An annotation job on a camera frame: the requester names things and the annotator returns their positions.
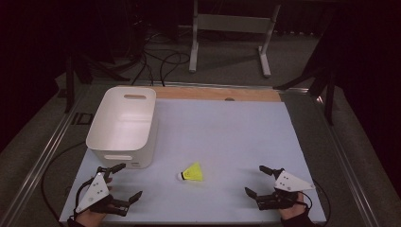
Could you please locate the person's right hand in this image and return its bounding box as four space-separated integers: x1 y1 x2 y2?
278 191 308 221

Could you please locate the black tripod stand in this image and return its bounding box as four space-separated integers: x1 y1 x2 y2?
63 46 131 114
272 60 337 127

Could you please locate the black floor cable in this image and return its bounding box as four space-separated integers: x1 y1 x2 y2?
158 51 191 87
130 37 156 87

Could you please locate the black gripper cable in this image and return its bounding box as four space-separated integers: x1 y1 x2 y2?
41 141 88 223
311 179 333 222

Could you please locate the yellow shuttlecock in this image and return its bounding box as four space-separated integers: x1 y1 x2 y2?
176 161 204 183

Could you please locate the pale blue table mat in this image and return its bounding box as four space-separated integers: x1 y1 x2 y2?
58 97 327 225

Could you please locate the person's left hand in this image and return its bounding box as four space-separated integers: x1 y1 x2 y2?
75 185 113 227

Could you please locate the white metal stand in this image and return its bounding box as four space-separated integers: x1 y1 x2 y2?
188 0 282 79

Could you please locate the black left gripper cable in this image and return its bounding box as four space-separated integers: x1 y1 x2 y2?
41 141 88 223

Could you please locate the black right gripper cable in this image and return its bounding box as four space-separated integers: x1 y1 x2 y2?
311 179 333 222

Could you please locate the aluminium frame rail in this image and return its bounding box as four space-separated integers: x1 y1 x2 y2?
278 89 384 227
0 84 96 227

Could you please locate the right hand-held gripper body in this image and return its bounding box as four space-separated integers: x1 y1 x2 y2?
255 168 317 212

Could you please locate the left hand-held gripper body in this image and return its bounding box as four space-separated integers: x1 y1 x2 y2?
75 166 131 218

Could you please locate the white plastic storage bin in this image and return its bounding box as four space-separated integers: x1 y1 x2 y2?
85 86 159 170

